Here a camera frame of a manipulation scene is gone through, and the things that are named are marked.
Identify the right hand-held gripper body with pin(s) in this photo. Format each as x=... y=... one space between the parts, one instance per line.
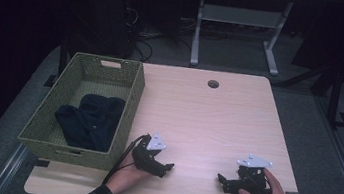
x=251 y=179

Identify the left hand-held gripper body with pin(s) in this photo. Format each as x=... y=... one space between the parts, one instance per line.
x=147 y=157

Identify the person's left hand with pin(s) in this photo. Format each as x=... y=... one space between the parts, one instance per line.
x=127 y=177

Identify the dark navy cloth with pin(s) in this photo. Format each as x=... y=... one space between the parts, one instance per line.
x=91 y=123

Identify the green woven basket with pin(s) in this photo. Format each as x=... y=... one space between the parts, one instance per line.
x=51 y=152

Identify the black metal stand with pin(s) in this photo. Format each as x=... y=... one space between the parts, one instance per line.
x=335 y=98

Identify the grey metal desk frame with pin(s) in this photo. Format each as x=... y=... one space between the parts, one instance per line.
x=241 y=16

